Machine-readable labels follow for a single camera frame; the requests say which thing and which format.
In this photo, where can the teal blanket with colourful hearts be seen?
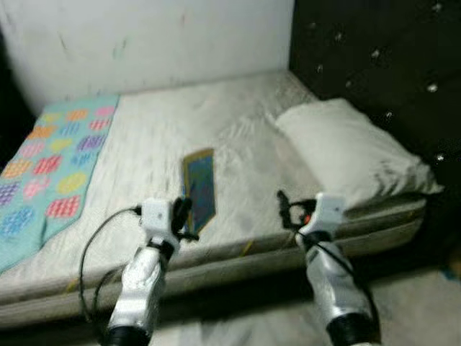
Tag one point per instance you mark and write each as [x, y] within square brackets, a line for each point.
[72, 155]

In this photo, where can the grey patterned quilted mattress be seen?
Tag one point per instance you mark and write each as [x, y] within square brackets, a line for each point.
[238, 144]

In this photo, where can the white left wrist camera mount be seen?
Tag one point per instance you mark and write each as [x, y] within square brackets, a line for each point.
[157, 216]

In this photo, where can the yellow blue children's book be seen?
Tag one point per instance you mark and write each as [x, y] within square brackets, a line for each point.
[200, 191]

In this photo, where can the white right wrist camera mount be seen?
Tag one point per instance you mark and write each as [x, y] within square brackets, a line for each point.
[325, 213]

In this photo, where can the dark tufted headboard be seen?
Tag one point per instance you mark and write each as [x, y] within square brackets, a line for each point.
[382, 58]

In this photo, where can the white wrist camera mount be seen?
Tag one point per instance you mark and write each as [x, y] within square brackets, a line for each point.
[325, 213]
[157, 216]

